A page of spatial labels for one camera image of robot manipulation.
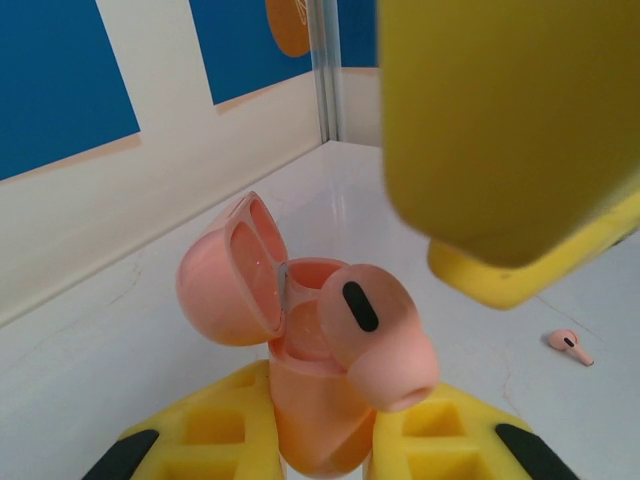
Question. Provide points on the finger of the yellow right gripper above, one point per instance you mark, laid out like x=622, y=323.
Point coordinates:
x=500, y=125

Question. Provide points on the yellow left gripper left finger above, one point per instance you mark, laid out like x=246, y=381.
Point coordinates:
x=210, y=425

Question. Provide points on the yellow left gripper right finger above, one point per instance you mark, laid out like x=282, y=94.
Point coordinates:
x=450, y=435

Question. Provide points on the aluminium corner post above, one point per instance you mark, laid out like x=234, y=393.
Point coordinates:
x=326, y=70

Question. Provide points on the pink earbud charging case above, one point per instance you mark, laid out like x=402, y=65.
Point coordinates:
x=215, y=290

